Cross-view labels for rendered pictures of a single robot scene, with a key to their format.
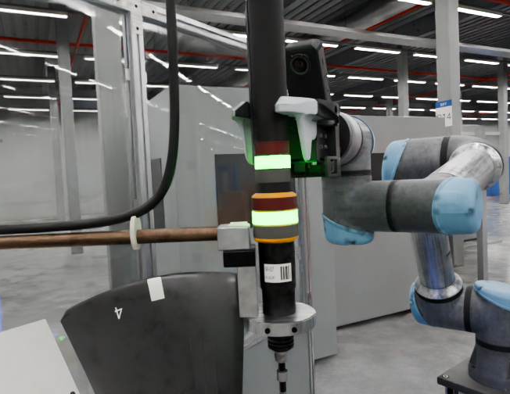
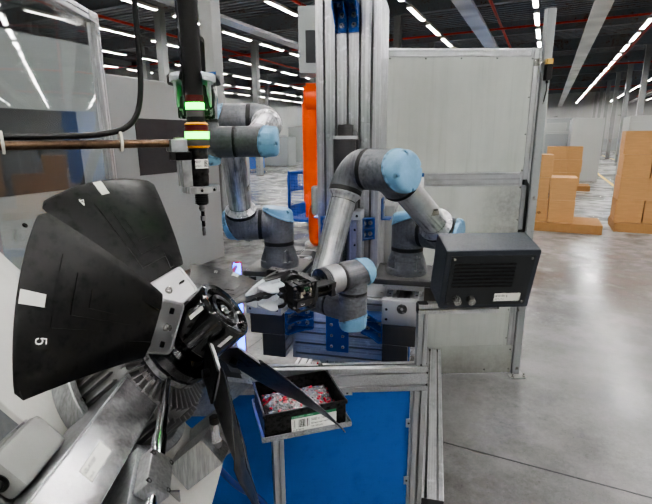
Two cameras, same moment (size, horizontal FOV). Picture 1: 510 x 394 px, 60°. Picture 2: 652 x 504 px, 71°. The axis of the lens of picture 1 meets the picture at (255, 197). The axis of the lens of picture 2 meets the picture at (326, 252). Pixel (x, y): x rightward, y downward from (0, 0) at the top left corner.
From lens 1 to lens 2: 0.53 m
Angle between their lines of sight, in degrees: 39
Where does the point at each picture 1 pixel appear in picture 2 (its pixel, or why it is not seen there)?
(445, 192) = (263, 132)
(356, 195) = (212, 134)
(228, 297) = (148, 192)
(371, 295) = not seen: hidden behind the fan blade
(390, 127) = (164, 94)
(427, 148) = (236, 110)
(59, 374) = (6, 264)
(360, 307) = not seen: hidden behind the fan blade
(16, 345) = not seen: outside the picture
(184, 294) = (121, 191)
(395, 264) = (177, 228)
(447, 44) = (209, 13)
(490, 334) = (273, 237)
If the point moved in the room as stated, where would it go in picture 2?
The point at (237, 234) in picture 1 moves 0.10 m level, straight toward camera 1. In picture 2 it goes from (181, 143) to (207, 143)
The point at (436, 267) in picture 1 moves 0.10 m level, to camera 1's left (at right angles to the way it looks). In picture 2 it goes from (240, 196) to (214, 198)
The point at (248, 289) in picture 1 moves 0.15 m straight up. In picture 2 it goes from (188, 172) to (181, 85)
